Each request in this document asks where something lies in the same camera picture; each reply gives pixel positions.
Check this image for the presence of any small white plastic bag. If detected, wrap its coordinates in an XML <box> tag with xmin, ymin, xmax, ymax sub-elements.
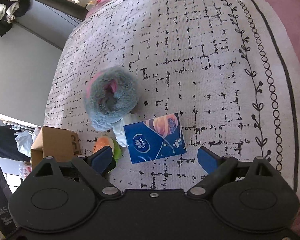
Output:
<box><xmin>14</xmin><ymin>127</ymin><xmax>41</xmax><ymax>158</ymax></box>

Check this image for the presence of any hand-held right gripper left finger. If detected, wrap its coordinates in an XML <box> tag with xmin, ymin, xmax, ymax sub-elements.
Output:
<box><xmin>31</xmin><ymin>145</ymin><xmax>122</xmax><ymax>198</ymax></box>

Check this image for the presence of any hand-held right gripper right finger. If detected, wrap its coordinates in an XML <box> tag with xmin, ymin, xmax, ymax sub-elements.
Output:
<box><xmin>186</xmin><ymin>146</ymin><xmax>282</xmax><ymax>198</ymax></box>

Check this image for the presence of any blue tissue pack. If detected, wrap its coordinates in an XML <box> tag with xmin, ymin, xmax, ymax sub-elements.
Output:
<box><xmin>123</xmin><ymin>112</ymin><xmax>187</xmax><ymax>165</ymax></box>

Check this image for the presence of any grey and pink plush toy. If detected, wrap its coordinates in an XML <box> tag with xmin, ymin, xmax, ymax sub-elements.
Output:
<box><xmin>83</xmin><ymin>65</ymin><xmax>140</xmax><ymax>131</ymax></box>

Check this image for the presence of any cardboard box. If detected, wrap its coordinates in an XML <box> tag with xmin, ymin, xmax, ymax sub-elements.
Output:
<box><xmin>30</xmin><ymin>126</ymin><xmax>82</xmax><ymax>167</ymax></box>

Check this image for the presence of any dark cloth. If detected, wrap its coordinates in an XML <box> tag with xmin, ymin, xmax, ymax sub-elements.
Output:
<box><xmin>0</xmin><ymin>124</ymin><xmax>32</xmax><ymax>162</ymax></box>

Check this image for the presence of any paper cup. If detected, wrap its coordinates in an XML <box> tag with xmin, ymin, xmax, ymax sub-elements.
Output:
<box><xmin>86</xmin><ymin>0</ymin><xmax>98</xmax><ymax>12</ymax></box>

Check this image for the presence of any leaning dark flat board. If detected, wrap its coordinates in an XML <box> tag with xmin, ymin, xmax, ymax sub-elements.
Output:
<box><xmin>31</xmin><ymin>0</ymin><xmax>108</xmax><ymax>22</ymax></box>

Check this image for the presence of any orange bun plush toy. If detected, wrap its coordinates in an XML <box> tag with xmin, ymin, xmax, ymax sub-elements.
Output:
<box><xmin>93</xmin><ymin>135</ymin><xmax>122</xmax><ymax>174</ymax></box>

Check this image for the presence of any white tissue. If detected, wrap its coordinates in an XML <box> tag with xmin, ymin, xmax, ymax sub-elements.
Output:
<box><xmin>112</xmin><ymin>114</ymin><xmax>135</xmax><ymax>147</ymax></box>

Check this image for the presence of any bed with patterned blanket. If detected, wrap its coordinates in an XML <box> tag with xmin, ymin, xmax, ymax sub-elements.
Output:
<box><xmin>43</xmin><ymin>0</ymin><xmax>299</xmax><ymax>198</ymax></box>

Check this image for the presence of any grey door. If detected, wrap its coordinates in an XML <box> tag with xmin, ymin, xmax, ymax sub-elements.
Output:
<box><xmin>12</xmin><ymin>0</ymin><xmax>83</xmax><ymax>51</ymax></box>

